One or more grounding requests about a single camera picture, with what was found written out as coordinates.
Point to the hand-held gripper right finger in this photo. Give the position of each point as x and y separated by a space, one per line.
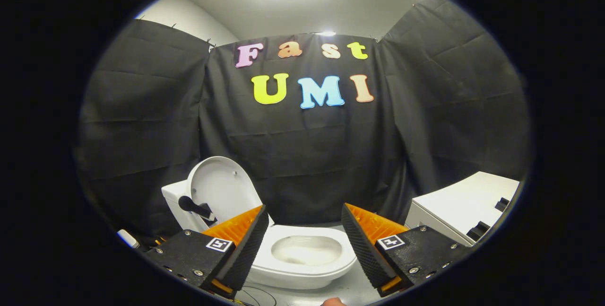
361 249

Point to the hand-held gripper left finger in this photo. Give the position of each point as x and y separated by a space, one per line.
246 249

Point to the white toilet lid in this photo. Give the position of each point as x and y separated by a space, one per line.
224 187

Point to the white toilet seat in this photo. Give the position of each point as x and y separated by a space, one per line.
347 256

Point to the white toilet bowl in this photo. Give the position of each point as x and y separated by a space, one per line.
307 249

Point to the black backdrop cloth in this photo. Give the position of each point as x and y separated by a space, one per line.
307 154

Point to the small white device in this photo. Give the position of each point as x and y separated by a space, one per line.
128 238

